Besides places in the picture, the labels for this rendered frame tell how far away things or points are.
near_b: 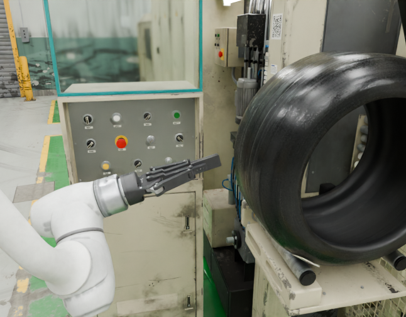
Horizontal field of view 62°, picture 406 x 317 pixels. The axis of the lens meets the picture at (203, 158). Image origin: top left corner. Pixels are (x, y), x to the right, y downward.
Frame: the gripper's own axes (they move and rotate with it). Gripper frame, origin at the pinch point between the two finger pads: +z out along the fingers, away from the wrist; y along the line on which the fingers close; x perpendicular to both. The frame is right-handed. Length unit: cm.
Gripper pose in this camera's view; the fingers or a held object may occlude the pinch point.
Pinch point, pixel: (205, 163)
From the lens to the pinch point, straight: 82.3
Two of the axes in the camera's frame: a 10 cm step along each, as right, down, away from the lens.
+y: -2.1, -3.4, 9.2
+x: 2.5, 8.9, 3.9
